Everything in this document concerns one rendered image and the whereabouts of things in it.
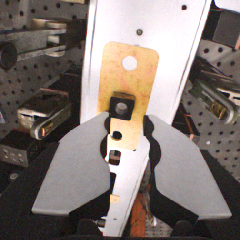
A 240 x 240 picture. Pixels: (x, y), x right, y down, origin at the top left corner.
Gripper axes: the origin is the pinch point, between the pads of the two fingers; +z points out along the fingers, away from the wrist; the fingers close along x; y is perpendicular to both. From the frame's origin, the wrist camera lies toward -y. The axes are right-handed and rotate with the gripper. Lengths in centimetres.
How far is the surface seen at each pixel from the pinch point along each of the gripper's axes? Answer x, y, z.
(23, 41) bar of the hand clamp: -14.0, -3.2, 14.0
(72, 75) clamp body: -17, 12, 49
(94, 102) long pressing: -6.2, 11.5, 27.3
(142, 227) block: 14, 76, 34
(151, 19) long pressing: 4.6, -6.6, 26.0
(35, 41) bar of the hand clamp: -13.3, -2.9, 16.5
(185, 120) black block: 18.6, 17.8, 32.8
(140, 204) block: 14, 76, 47
